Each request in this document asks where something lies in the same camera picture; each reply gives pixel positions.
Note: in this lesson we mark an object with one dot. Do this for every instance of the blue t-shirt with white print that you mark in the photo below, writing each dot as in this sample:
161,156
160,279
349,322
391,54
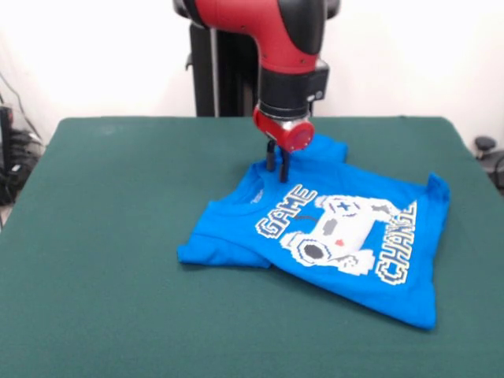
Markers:
315,275

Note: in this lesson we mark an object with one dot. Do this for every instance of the dark green table cloth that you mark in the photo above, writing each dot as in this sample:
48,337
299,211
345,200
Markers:
78,275

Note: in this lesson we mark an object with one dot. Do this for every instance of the black electronics box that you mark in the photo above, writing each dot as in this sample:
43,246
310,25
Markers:
5,134

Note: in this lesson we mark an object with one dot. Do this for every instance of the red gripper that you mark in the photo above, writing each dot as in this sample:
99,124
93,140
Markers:
275,130

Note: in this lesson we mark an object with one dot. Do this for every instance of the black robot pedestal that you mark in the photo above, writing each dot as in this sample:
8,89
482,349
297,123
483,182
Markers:
224,71

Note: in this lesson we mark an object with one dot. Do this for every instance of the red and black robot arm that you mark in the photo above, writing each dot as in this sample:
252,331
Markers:
283,47

